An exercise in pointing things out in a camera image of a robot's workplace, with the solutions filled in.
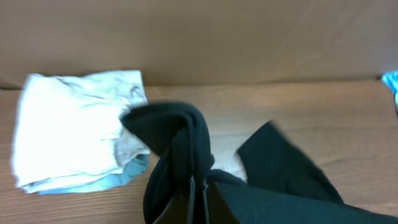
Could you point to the blue folded jeans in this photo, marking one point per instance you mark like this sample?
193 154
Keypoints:
132 169

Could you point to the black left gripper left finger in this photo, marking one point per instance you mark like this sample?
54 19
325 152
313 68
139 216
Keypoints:
179 209

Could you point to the black t-shirt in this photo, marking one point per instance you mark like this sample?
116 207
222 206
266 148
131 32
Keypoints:
282 186

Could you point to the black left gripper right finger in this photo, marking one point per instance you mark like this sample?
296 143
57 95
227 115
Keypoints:
217 210

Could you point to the beige folded trousers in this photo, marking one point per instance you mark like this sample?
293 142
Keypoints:
69 132

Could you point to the light blue t-shirt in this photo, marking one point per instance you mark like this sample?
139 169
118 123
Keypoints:
390 79

